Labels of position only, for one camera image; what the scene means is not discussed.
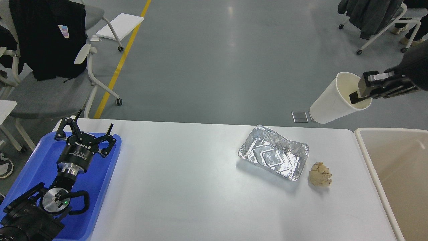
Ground white flat board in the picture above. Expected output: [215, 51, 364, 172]
[96, 13, 144, 41]

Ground crumpled brown paper ball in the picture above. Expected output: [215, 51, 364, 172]
[308, 162, 332, 187]

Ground right floor socket plate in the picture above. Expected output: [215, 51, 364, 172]
[308, 112, 316, 123]

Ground aluminium foil tray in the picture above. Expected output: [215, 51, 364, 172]
[237, 125, 309, 181]

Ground white side table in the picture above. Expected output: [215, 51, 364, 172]
[0, 100, 17, 126]

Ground left floor socket plate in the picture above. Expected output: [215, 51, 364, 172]
[291, 111, 309, 123]

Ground grey office chair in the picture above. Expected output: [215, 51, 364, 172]
[1, 0, 122, 151]

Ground dark grey hanging coat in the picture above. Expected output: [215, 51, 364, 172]
[337, 0, 403, 40]

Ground black jacket on chair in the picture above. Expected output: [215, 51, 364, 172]
[8, 0, 87, 81]

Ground floor socket plate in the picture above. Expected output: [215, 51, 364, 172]
[308, 112, 316, 123]
[291, 111, 309, 123]

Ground white chair far right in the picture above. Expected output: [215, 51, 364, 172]
[339, 3, 423, 56]

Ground blue plastic tray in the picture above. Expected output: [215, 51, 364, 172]
[0, 131, 122, 241]

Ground black white sneaker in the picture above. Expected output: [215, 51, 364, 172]
[0, 152, 14, 179]

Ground beige plastic bin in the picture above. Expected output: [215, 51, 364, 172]
[355, 128, 428, 241]

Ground white paper cup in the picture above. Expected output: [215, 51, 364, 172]
[309, 72, 372, 124]

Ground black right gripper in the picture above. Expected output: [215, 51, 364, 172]
[349, 42, 428, 104]

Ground seated person's tan shoes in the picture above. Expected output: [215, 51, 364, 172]
[390, 26, 427, 47]

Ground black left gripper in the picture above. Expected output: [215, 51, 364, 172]
[55, 109, 117, 174]

